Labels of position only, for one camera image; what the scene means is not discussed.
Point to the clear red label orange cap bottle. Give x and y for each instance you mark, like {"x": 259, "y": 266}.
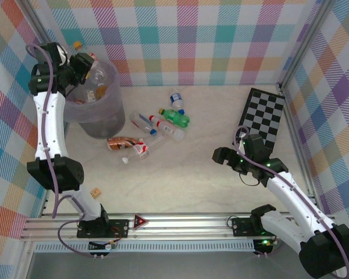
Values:
{"x": 91, "y": 56}

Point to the clear bottle with blue cap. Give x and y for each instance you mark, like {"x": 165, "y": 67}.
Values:
{"x": 142, "y": 122}

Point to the brown coffee drink bottle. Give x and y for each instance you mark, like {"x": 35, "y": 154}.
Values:
{"x": 122, "y": 143}

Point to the clear red label white cap bottle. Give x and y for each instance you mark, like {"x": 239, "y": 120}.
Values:
{"x": 141, "y": 149}

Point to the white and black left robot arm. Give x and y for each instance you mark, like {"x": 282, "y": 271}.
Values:
{"x": 51, "y": 125}

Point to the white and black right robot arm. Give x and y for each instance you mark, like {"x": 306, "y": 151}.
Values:
{"x": 291, "y": 197}

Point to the translucent purple waste bin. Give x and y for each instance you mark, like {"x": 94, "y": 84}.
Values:
{"x": 104, "y": 116}

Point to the black and grey checkerboard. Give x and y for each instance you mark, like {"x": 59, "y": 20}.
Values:
{"x": 264, "y": 116}

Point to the green plastic bottle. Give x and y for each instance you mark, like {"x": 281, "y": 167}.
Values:
{"x": 176, "y": 117}

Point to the loose blue bottle cap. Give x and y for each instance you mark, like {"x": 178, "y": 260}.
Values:
{"x": 181, "y": 111}

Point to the white bottle with red cap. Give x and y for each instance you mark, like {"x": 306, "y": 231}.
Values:
{"x": 167, "y": 128}

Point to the small blue label bottle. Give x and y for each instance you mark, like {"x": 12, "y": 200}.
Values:
{"x": 176, "y": 98}

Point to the small green circuit board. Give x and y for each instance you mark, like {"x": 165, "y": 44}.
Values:
{"x": 104, "y": 247}
{"x": 263, "y": 242}

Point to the red triangle warning sticker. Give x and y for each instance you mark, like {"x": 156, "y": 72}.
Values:
{"x": 139, "y": 222}

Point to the small wooden block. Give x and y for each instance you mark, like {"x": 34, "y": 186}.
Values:
{"x": 96, "y": 192}

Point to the aluminium frame side rail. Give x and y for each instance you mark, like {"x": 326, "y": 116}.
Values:
{"x": 293, "y": 130}

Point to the aluminium frame post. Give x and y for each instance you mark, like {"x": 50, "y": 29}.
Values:
{"x": 37, "y": 26}
{"x": 305, "y": 43}

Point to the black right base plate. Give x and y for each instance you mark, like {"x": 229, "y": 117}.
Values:
{"x": 244, "y": 226}

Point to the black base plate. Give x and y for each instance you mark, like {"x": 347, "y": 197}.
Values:
{"x": 244, "y": 226}
{"x": 120, "y": 226}

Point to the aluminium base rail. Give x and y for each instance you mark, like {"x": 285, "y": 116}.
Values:
{"x": 192, "y": 225}

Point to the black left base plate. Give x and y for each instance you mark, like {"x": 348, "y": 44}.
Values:
{"x": 120, "y": 226}

